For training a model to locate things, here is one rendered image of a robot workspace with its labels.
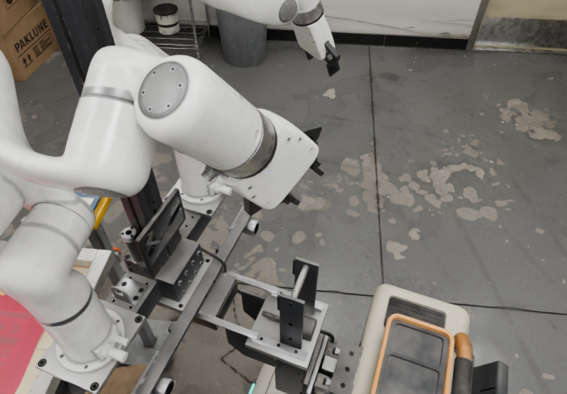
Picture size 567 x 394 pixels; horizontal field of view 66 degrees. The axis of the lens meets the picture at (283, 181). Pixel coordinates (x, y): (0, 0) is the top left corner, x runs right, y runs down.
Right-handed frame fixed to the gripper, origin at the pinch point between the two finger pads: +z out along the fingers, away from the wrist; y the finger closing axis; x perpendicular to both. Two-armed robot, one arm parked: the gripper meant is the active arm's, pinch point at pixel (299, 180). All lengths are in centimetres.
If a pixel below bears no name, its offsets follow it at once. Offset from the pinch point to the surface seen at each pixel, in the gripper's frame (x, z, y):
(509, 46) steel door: 93, 340, 192
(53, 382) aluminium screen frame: 25, 20, -69
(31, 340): 39, 22, -71
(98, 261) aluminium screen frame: 47, 32, -52
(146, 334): 64, 105, -101
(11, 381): 33, 18, -76
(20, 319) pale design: 46, 22, -72
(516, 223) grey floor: -12, 227, 49
